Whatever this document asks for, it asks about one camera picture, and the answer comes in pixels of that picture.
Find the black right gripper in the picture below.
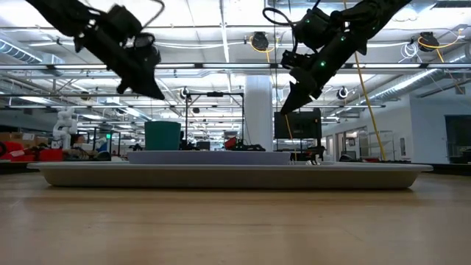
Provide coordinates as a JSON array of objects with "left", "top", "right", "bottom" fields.
[{"left": 280, "top": 43, "right": 356, "bottom": 116}]

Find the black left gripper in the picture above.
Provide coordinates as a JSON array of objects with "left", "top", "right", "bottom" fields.
[{"left": 73, "top": 21, "right": 166, "bottom": 101}]

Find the green plastic cup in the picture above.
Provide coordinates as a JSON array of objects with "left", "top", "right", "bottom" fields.
[{"left": 144, "top": 120, "right": 183, "bottom": 152}]

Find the lavender round plate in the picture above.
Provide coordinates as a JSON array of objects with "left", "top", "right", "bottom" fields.
[{"left": 126, "top": 149, "right": 292, "bottom": 166}]

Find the grey plastic tray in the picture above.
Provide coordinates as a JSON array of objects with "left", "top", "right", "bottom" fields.
[{"left": 26, "top": 161, "right": 435, "bottom": 191}]

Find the black computer box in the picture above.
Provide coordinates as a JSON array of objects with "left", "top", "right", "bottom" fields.
[{"left": 273, "top": 110, "right": 324, "bottom": 141}]

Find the white building column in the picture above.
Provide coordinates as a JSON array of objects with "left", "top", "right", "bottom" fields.
[{"left": 244, "top": 75, "right": 275, "bottom": 152}]

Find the long ceiling light bar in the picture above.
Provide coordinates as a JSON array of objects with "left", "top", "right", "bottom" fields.
[{"left": 0, "top": 63, "right": 471, "bottom": 71}]

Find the person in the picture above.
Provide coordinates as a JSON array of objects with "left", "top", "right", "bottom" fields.
[{"left": 72, "top": 133, "right": 88, "bottom": 149}]

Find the red storage box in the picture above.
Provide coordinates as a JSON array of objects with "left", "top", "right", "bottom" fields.
[{"left": 6, "top": 148, "right": 65, "bottom": 163}]

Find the dark doorway panel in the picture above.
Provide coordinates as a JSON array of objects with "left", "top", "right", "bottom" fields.
[{"left": 445, "top": 114, "right": 471, "bottom": 163}]

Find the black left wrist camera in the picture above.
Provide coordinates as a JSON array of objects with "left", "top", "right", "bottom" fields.
[{"left": 132, "top": 32, "right": 163, "bottom": 68}]

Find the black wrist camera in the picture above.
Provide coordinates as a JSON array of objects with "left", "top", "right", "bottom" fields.
[
  {"left": 280, "top": 49, "right": 314, "bottom": 70},
  {"left": 132, "top": 32, "right": 163, "bottom": 68}
]

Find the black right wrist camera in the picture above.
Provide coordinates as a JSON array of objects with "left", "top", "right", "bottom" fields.
[{"left": 280, "top": 49, "right": 314, "bottom": 70}]

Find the black camera rig frame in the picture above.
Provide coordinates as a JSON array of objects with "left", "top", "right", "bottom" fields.
[{"left": 185, "top": 91, "right": 247, "bottom": 152}]

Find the yellow hanging cable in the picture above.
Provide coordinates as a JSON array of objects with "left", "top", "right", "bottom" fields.
[{"left": 341, "top": 0, "right": 388, "bottom": 161}]

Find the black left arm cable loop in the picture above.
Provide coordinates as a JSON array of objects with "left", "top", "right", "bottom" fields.
[{"left": 141, "top": 0, "right": 166, "bottom": 29}]

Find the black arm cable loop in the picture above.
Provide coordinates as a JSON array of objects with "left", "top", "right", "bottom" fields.
[
  {"left": 262, "top": 7, "right": 296, "bottom": 52},
  {"left": 141, "top": 0, "right": 166, "bottom": 29}
]

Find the black right arm cable loop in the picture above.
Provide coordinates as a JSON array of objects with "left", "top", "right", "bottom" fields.
[{"left": 262, "top": 7, "right": 296, "bottom": 52}]

